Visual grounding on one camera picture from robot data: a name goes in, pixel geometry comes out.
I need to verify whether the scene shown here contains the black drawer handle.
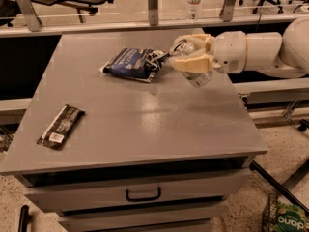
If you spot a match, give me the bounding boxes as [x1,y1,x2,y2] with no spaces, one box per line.
[126,188,161,202]

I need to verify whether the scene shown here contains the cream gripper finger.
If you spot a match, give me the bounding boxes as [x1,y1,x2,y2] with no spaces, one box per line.
[174,34,213,49]
[170,54,213,73]

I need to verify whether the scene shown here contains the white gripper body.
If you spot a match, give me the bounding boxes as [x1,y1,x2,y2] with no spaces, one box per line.
[211,31,247,73]

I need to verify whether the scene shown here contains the white 7up soda can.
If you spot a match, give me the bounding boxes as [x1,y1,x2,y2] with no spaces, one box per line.
[169,39,213,88]

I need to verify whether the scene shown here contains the green dang snack bag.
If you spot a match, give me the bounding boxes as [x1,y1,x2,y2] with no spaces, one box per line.
[273,202,307,232]

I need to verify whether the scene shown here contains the black snack bar wrapper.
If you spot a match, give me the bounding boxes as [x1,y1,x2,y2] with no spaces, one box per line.
[37,104,85,150]

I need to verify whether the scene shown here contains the metal railing frame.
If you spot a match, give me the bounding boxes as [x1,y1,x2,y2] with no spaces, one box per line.
[0,0,302,38]

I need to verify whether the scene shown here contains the black floor bar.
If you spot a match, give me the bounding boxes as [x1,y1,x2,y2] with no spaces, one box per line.
[17,205,29,232]

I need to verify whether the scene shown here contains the black wire basket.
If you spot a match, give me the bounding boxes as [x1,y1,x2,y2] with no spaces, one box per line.
[262,193,278,232]

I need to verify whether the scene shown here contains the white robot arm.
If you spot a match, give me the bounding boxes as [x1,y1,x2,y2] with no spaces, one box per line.
[170,18,309,78]

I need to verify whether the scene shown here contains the grey drawer cabinet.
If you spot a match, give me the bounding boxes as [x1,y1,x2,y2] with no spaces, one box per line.
[1,30,267,232]

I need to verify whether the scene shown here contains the blue chip bag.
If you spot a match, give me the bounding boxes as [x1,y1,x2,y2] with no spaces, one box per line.
[99,48,170,83]

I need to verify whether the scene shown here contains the clear plastic water bottle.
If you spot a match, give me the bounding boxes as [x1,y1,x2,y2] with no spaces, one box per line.
[187,0,201,20]

